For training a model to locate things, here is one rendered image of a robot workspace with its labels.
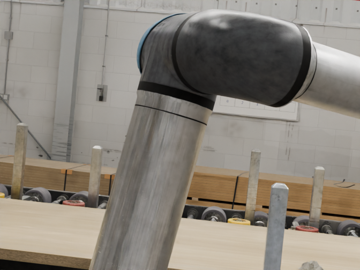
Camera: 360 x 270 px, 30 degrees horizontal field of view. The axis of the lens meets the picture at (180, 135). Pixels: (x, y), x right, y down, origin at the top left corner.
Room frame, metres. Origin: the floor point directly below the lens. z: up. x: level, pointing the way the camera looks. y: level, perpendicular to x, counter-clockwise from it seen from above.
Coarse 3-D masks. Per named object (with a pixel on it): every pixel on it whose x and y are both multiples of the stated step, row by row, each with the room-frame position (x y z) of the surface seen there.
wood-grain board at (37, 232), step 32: (0, 224) 1.94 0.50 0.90; (32, 224) 1.98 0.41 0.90; (64, 224) 2.03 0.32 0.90; (96, 224) 2.07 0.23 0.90; (192, 224) 2.23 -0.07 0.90; (224, 224) 2.29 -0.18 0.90; (0, 256) 1.66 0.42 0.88; (32, 256) 1.65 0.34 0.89; (64, 256) 1.65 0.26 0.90; (192, 256) 1.77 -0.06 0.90; (224, 256) 1.81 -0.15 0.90; (256, 256) 1.85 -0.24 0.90; (288, 256) 1.89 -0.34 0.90; (320, 256) 1.93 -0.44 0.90; (352, 256) 1.97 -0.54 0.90
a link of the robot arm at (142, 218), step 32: (160, 32) 0.97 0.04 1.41; (160, 64) 0.95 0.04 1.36; (160, 96) 0.94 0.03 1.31; (192, 96) 0.94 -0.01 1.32; (160, 128) 0.94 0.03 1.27; (192, 128) 0.95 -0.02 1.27; (128, 160) 0.95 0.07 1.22; (160, 160) 0.93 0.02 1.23; (192, 160) 0.96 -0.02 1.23; (128, 192) 0.93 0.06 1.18; (160, 192) 0.93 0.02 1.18; (128, 224) 0.92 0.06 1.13; (160, 224) 0.93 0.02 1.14; (96, 256) 0.94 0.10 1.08; (128, 256) 0.92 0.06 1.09; (160, 256) 0.94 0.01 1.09
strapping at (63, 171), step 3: (9, 156) 8.32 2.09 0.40; (84, 165) 8.17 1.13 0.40; (90, 165) 8.26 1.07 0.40; (63, 171) 7.57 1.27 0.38; (66, 171) 7.56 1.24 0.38; (69, 171) 7.56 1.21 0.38; (105, 174) 7.48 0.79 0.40; (108, 174) 7.49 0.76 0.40; (111, 174) 7.51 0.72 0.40; (105, 177) 7.48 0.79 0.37; (108, 177) 7.47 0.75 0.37; (111, 177) 7.47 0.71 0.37; (114, 177) 7.46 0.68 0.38; (108, 195) 7.47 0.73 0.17
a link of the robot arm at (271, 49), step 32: (192, 32) 0.88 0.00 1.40; (224, 32) 0.86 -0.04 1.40; (256, 32) 0.85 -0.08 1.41; (288, 32) 0.86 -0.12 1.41; (192, 64) 0.88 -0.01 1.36; (224, 64) 0.86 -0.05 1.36; (256, 64) 0.85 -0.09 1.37; (288, 64) 0.85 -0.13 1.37; (320, 64) 0.89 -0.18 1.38; (352, 64) 0.92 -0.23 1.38; (256, 96) 0.87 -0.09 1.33; (288, 96) 0.87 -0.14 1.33; (320, 96) 0.91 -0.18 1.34; (352, 96) 0.92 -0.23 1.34
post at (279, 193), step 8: (280, 184) 1.41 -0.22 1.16; (272, 192) 1.41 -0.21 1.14; (280, 192) 1.40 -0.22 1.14; (272, 200) 1.41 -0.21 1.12; (280, 200) 1.40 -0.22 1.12; (272, 208) 1.41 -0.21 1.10; (280, 208) 1.40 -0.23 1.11; (272, 216) 1.41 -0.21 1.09; (280, 216) 1.40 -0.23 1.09; (272, 224) 1.41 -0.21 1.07; (280, 224) 1.40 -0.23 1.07; (272, 232) 1.41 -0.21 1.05; (280, 232) 1.40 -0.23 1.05; (272, 240) 1.41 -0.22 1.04; (280, 240) 1.40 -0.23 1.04; (272, 248) 1.41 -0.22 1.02; (280, 248) 1.40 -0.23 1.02; (264, 256) 1.43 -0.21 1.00; (272, 256) 1.41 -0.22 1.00; (280, 256) 1.40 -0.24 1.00; (264, 264) 1.41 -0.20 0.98; (272, 264) 1.41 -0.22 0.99; (280, 264) 1.40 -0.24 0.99
